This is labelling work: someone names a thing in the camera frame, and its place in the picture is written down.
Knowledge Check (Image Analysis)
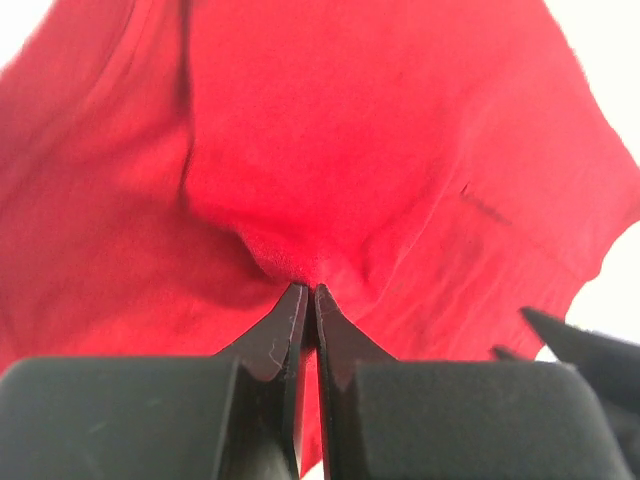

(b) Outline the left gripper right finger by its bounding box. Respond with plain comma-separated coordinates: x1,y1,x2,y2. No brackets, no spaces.
312,282,629,480

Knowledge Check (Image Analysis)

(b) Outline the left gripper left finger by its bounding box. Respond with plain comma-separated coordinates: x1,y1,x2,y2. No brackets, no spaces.
1,285,308,479

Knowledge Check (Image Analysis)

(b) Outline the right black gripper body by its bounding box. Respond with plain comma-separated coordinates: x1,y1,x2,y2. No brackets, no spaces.
492,308,639,479

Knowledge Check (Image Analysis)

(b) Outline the red t-shirt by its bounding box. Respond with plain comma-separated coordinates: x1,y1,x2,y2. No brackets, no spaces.
1,1,639,479

